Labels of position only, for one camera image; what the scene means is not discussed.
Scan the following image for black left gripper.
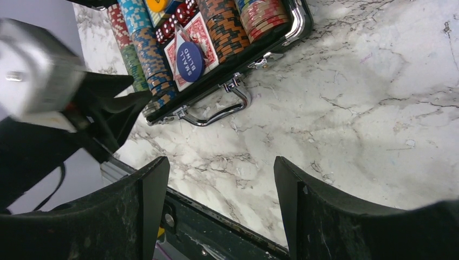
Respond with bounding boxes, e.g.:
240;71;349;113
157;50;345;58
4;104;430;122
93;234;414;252
1;72;152;212

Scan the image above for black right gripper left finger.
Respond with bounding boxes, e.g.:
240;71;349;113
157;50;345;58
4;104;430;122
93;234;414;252
1;157;170;259

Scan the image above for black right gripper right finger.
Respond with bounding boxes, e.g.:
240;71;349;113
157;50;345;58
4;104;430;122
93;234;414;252
273;156;458;259

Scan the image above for dark blue small blind button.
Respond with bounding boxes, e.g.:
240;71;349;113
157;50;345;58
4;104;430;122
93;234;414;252
176;41;205;82

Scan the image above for black poker set case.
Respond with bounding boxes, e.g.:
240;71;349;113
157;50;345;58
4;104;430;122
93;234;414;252
106;0;314;127

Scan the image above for orange big blind button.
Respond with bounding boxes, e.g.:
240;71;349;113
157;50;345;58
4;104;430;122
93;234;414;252
145;0;169;12

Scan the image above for clear triangular plastic piece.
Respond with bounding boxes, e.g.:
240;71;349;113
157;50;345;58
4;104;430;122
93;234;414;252
175;23;205;82

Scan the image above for blue playing card deck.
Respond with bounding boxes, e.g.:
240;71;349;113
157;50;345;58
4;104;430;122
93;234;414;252
144;0;183;28

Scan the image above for red dice in case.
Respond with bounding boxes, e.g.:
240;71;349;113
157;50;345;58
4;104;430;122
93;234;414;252
155;1;199;44

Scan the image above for brown chip row in case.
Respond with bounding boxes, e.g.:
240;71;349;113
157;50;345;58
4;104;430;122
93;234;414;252
197;0;250;64

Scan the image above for red green chip row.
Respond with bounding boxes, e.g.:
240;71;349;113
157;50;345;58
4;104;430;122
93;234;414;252
235;0;290;43

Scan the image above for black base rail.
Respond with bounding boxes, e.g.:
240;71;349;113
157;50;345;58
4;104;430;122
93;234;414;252
100;158;291;260

